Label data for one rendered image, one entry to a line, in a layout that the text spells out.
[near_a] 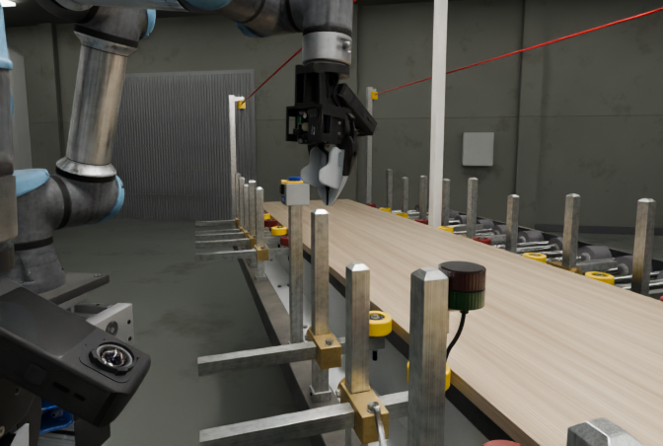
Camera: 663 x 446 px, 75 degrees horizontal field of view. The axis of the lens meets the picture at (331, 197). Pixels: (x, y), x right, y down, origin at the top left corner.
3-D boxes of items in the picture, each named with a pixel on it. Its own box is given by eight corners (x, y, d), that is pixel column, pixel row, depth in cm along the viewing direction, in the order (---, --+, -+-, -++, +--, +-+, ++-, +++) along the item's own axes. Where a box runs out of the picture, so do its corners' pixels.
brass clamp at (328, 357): (318, 370, 96) (318, 349, 96) (303, 344, 109) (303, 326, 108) (343, 366, 98) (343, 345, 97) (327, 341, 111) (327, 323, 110)
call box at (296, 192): (285, 208, 122) (285, 181, 121) (280, 205, 129) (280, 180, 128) (309, 207, 124) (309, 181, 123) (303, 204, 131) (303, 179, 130)
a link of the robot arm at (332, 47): (324, 47, 71) (364, 40, 66) (323, 76, 71) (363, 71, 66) (292, 37, 65) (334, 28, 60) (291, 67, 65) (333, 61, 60)
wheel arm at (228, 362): (198, 381, 92) (197, 362, 91) (198, 373, 95) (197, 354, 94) (385, 351, 105) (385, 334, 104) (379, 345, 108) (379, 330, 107)
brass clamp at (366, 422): (358, 446, 73) (359, 417, 72) (333, 402, 85) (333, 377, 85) (392, 438, 74) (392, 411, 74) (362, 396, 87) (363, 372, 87)
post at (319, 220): (315, 405, 105) (314, 210, 99) (311, 397, 108) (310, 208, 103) (329, 403, 106) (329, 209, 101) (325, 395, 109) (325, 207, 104)
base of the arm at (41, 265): (-49, 297, 80) (-55, 245, 79) (23, 273, 95) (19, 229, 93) (20, 302, 77) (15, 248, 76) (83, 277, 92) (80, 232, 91)
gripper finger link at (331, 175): (309, 207, 65) (310, 145, 64) (332, 204, 70) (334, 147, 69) (325, 209, 63) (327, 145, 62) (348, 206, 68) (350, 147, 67)
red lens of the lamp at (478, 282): (454, 293, 52) (455, 275, 52) (428, 278, 58) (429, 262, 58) (495, 288, 54) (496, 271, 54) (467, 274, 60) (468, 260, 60)
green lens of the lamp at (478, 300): (454, 313, 53) (454, 295, 52) (428, 296, 58) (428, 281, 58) (494, 307, 54) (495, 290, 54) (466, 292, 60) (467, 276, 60)
